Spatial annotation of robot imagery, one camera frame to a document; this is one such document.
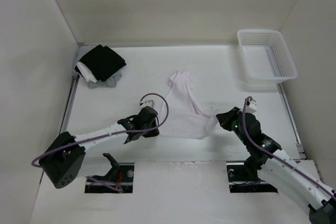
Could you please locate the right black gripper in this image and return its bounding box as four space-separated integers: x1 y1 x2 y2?
216 106 249 145

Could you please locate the white tank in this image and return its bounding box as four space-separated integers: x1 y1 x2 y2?
76 61 97 83
159 71 217 139

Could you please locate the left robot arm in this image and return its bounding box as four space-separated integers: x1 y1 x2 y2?
33 106 159 189

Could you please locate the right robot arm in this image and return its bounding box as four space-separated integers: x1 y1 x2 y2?
216 107 335 223

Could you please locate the folded grey tank top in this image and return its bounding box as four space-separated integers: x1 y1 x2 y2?
88 71 122 89

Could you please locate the folded black tank top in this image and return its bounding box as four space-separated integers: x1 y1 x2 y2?
74 45 127 82

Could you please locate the folded white tank top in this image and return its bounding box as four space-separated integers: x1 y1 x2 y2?
76 61 97 83

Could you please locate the white plastic basket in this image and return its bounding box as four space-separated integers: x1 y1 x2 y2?
237 29 298 84

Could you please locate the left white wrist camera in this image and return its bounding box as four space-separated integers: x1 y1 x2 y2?
140 100 155 108

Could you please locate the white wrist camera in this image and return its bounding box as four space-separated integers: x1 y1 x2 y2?
140 100 155 108
243 97 257 114

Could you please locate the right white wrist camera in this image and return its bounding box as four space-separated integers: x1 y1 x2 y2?
243 97 257 114

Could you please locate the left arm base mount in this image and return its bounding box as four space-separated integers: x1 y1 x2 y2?
85 153 134 194

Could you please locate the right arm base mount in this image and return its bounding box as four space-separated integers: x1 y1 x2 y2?
226 162 278 193

